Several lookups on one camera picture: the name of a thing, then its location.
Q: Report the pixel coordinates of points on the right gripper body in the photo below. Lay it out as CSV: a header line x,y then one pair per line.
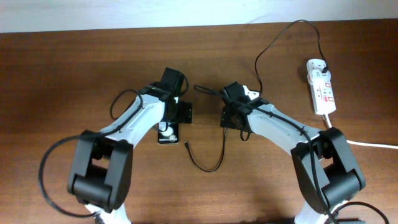
x,y
227,114

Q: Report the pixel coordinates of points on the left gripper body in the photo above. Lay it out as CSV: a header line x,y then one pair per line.
x,y
180,112

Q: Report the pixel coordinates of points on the black smartphone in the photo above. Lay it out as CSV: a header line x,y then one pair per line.
x,y
169,133

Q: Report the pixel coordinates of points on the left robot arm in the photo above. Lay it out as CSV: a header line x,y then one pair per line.
x,y
101,171

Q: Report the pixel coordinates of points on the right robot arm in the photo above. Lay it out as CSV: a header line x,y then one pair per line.
x,y
327,172

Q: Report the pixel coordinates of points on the white power strip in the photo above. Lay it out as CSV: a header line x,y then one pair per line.
x,y
322,93

